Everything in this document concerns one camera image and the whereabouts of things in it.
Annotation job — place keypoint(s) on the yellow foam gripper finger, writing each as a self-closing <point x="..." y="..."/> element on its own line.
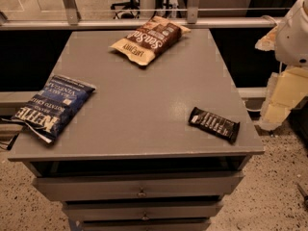
<point x="285" y="91"/>
<point x="267" y="42"/>

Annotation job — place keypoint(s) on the black chocolate rxbar wrapper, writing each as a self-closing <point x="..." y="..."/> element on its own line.
<point x="216" y="125"/>

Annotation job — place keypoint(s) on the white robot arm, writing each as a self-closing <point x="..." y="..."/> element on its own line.
<point x="291" y="43"/>

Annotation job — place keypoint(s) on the brown chip bag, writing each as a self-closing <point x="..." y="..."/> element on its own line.
<point x="151" y="40"/>

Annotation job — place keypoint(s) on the blue kettle chip bag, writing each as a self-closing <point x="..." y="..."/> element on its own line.
<point x="51" y="109"/>

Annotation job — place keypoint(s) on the black office chair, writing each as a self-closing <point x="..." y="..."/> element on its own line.
<point x="126" y="9"/>

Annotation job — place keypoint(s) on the grey drawer cabinet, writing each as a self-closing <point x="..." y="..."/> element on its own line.
<point x="137" y="121"/>

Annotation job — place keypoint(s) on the top grey drawer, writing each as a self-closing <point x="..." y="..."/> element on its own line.
<point x="138" y="186"/>

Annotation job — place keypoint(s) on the grey drawer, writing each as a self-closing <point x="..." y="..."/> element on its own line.
<point x="138" y="186"/>
<point x="144" y="210"/>
<point x="150" y="225"/>

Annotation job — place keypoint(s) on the middle grey drawer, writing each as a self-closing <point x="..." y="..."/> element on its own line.
<point x="144" y="210"/>

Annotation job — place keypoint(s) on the bottom grey drawer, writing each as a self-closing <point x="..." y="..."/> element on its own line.
<point x="150" y="225"/>

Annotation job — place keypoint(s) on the metal railing frame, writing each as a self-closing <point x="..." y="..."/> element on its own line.
<point x="97" y="15"/>

